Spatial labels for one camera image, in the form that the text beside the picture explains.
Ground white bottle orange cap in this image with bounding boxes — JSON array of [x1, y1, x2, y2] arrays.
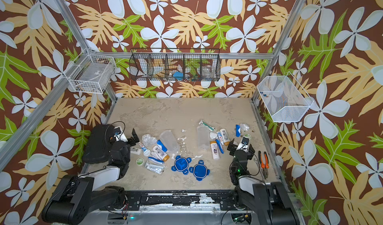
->
[[220, 129, 230, 146], [153, 145, 170, 162]]

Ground white toiletry tube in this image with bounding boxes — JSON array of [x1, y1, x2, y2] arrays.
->
[[210, 141, 220, 160]]

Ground small toiletry tube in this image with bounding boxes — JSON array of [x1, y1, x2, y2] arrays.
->
[[138, 142, 151, 157]]

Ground green round tin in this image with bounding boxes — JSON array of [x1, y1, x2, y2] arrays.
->
[[243, 134, 251, 140], [136, 158, 145, 166]]

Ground blue small packet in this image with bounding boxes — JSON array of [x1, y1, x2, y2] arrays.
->
[[235, 125, 241, 137]]

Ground green white toothpaste packet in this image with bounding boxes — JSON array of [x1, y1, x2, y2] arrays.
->
[[198, 120, 215, 132]]

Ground clear jar blue lid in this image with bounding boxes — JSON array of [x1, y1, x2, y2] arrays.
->
[[160, 130, 180, 154]]

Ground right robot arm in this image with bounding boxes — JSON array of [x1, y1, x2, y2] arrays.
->
[[227, 138, 300, 225]]

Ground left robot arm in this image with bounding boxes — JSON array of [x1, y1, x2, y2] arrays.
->
[[41, 125, 140, 225]]

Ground black tool case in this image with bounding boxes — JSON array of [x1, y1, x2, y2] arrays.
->
[[82, 124, 114, 164]]

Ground white mesh basket right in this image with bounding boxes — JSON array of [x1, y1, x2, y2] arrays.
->
[[257, 73, 314, 123]]

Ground blue object in basket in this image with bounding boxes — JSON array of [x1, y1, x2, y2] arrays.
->
[[173, 71, 184, 80]]

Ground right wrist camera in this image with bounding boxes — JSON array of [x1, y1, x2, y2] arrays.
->
[[237, 137, 250, 152]]

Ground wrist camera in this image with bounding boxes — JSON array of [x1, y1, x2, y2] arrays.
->
[[114, 126, 128, 142], [237, 137, 250, 152]]

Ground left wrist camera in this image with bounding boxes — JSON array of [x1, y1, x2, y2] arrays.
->
[[114, 126, 128, 142]]

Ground orange handled pliers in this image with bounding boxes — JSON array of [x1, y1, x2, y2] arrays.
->
[[258, 151, 269, 179]]

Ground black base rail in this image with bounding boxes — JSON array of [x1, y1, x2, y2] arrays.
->
[[100, 189, 246, 213]]

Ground white wire basket left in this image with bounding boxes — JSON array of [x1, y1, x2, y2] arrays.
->
[[65, 49, 116, 94]]

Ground black wire basket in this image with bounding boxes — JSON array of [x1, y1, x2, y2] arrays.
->
[[128, 48, 221, 82]]

